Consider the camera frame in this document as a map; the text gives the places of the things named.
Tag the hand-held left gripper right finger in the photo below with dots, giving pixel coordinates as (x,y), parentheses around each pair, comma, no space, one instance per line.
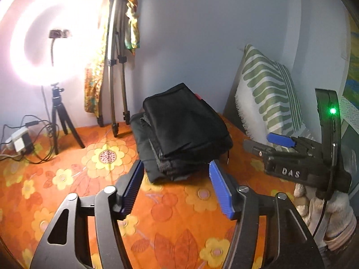
(221,190)

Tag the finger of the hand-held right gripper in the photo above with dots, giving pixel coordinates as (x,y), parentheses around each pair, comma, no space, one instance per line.
(258,149)
(280,139)

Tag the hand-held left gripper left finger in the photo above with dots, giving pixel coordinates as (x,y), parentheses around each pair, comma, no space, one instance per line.
(133,185)

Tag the black pants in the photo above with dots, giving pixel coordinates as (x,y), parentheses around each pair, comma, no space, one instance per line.
(182,117)

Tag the person's right forearm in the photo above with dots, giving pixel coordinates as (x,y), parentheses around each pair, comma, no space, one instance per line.
(336,215)

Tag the dark grey pants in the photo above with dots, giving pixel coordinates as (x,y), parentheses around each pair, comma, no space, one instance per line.
(168,169)

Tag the orange floral bedspread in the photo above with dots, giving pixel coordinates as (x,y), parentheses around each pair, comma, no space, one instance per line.
(174,210)

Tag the green striped white pillow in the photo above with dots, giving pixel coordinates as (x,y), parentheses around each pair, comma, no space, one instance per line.
(269,89)

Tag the small black tripod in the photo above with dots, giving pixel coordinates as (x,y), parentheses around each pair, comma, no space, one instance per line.
(59,109)

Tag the black charger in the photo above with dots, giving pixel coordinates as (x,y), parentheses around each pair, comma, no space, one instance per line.
(28,143)

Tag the white charger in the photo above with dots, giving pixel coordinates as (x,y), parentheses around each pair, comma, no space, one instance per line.
(19,145)

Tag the white power strip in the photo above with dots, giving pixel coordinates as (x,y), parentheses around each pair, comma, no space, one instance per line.
(14,136)

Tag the tall folded tripod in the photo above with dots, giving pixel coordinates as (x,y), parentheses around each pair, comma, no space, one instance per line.
(116,47)

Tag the black phone clip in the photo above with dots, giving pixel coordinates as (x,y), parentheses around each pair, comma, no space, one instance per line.
(59,33)

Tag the colourful wall picture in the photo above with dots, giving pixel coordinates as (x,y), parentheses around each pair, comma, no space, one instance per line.
(352,89)

